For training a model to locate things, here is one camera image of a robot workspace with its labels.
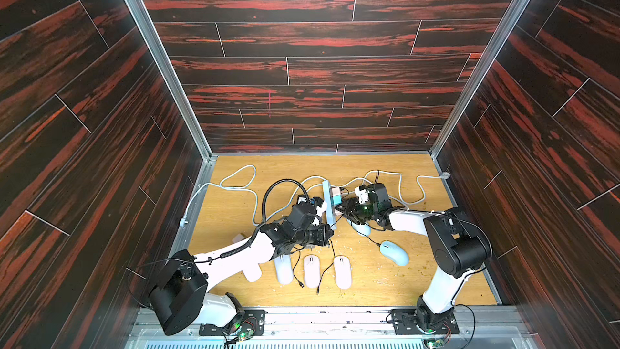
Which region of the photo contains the white power strip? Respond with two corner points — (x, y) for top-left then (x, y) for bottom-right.
(321, 180), (342, 226)

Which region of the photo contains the black mouse cable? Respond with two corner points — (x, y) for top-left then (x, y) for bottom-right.
(315, 239), (337, 296)
(290, 246), (305, 288)
(346, 217), (384, 248)

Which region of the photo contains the white wireless mouse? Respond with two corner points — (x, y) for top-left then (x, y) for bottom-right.
(242, 265), (263, 283)

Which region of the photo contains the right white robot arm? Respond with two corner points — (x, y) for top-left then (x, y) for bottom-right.
(336, 184), (492, 317)

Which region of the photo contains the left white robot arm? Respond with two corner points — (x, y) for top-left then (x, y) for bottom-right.
(147, 221), (334, 336)

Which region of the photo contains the grey blue mouse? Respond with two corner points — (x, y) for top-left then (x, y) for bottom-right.
(379, 240), (409, 267)

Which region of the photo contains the black power strip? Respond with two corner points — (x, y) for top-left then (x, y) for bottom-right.
(296, 195), (312, 205)

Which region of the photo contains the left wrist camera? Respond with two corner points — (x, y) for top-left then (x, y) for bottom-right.
(287, 202), (322, 230)

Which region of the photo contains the white cable right side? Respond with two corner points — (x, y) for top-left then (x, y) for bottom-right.
(290, 170), (450, 209)

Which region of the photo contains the aluminium frame right post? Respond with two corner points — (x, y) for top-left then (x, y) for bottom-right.
(429, 0), (553, 297)

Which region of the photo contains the aluminium frame post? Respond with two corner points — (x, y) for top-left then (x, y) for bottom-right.
(124, 0), (216, 252)
(429, 0), (553, 297)

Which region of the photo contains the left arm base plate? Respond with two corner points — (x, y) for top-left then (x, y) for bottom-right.
(195, 292), (266, 341)

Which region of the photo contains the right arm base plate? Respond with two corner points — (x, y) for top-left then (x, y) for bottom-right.
(385, 308), (460, 335)

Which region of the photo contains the aluminium frame left post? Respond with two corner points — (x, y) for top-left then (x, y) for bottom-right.
(124, 0), (216, 252)

